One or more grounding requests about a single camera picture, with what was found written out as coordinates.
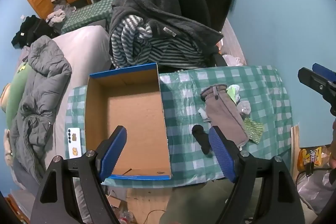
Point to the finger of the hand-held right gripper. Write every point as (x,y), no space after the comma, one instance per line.
(320,87)
(325,72)

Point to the grey striped fleece garment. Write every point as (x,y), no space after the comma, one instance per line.
(136,37)

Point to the black clothes pile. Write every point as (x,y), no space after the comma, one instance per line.
(31,29)

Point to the green checked tablecloth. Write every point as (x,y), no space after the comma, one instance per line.
(262,98)

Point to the dark grey fleece robe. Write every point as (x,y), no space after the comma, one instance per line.
(157,3)

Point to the orange snack bag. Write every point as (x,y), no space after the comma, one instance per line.
(311,157)

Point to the large white plastic bag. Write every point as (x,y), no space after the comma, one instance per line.
(315,192)

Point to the grey puffer jacket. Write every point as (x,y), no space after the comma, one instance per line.
(39,87)

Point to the grey clothes pile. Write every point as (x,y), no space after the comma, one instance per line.
(59,15)

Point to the small white sock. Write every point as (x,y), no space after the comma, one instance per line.
(203,113)

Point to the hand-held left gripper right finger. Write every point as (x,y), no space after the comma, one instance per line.
(221,153)

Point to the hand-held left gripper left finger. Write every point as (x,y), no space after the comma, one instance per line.
(113,153)

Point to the green checked table cover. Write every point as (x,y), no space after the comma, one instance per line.
(86,14)

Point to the pale woodgrain panel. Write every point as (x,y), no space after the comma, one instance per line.
(233,43)

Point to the clear plastic bottle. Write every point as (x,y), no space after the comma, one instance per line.
(126,217)

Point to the white smartphone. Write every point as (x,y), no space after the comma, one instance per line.
(73,142)

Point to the green patterned sock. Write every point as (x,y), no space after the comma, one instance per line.
(254,130)

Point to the beige plush toy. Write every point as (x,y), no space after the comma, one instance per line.
(7,145)

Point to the grey-brown fleece sock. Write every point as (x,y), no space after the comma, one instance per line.
(225,116)

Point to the white bed duvet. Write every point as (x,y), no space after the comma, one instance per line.
(86,45)

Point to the black sock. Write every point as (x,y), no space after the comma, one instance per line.
(200,134)

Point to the small white plastic bag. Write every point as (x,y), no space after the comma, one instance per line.
(232,60)

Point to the wooden board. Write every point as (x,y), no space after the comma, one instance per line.
(295,150)

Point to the person's olive trousers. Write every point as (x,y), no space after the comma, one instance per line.
(194,203)

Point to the blue-rimmed cardboard box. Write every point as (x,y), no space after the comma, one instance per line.
(136,121)

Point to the black office chair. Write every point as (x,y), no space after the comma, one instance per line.
(194,3)

